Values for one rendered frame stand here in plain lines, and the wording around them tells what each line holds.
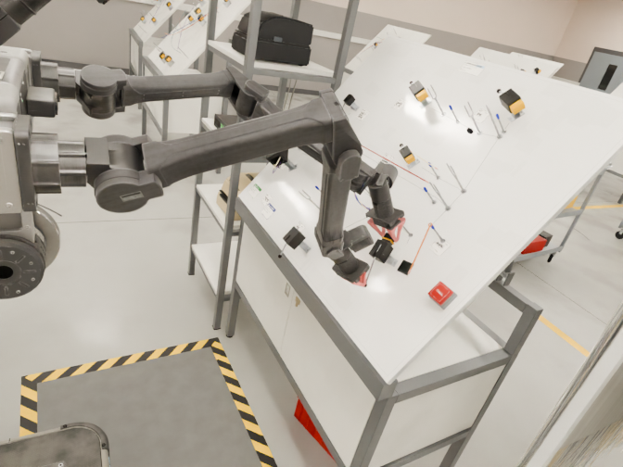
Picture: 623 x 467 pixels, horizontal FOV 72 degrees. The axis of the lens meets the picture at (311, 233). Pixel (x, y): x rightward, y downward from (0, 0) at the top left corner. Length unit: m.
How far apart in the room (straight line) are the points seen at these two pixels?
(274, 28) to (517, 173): 1.19
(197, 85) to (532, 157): 0.97
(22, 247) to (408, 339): 0.95
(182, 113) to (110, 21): 4.34
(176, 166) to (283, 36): 1.43
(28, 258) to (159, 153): 0.43
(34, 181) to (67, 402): 1.68
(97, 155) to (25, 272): 0.42
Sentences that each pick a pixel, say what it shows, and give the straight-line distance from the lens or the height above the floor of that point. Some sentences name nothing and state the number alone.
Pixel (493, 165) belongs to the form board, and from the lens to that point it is 1.45.
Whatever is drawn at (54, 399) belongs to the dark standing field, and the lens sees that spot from 2.32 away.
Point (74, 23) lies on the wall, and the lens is 8.51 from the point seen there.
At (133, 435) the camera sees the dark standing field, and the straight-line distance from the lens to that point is 2.15.
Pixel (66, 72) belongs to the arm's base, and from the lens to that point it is 1.20.
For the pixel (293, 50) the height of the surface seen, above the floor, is 1.52.
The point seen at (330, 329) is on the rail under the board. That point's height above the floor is 0.83.
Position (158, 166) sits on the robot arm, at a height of 1.46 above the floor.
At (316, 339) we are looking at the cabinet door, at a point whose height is 0.68.
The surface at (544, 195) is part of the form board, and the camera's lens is 1.35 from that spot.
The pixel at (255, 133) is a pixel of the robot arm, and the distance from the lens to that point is 0.72.
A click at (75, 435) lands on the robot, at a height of 0.24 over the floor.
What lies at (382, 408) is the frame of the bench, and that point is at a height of 0.75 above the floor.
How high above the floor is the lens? 1.73
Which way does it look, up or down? 28 degrees down
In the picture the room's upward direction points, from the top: 13 degrees clockwise
